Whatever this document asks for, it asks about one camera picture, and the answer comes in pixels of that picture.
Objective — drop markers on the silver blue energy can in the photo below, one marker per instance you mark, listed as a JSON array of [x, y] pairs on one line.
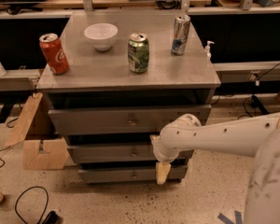
[[181, 33]]

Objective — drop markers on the grey bottom drawer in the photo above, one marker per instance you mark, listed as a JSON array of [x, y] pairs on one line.
[[115, 175]]

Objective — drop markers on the green soda can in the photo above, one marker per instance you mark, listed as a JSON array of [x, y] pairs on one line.
[[138, 52]]

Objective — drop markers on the red cola can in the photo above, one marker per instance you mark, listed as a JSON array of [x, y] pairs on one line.
[[52, 49]]

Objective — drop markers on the grey drawer cabinet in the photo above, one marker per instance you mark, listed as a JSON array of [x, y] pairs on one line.
[[99, 79]]

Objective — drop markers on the grey drawer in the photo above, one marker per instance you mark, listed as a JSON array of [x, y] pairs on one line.
[[115, 175], [112, 152], [132, 119]]

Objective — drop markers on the grey top drawer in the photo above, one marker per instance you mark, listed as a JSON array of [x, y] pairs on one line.
[[132, 119]]

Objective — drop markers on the white pump bottle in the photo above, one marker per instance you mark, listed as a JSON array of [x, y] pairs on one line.
[[207, 49]]

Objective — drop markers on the white bowl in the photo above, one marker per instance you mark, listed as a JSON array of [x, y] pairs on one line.
[[101, 35]]

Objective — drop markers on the cardboard box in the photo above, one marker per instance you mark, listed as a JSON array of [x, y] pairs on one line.
[[42, 147]]

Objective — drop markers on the black power adapter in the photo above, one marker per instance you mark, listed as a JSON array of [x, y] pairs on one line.
[[51, 218]]

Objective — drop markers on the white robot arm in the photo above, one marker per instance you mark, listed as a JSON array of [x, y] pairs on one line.
[[257, 137]]

